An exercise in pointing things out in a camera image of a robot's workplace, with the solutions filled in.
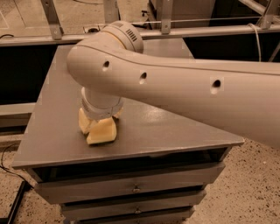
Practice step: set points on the grey drawer cabinet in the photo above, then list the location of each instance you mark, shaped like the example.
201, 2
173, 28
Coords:
155, 171

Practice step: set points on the foam padded gripper finger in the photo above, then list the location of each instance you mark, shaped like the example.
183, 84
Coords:
118, 114
85, 123

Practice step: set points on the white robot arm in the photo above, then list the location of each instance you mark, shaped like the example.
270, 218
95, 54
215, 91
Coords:
241, 97

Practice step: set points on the yellow sponge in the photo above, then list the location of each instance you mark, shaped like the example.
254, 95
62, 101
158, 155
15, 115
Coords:
101, 132

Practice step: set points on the black flat floor object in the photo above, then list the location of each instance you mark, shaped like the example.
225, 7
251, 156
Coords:
9, 219

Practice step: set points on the metal frame rail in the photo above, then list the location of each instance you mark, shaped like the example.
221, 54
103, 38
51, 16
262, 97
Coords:
62, 20

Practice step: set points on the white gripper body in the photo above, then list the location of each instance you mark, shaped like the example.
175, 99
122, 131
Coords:
101, 112

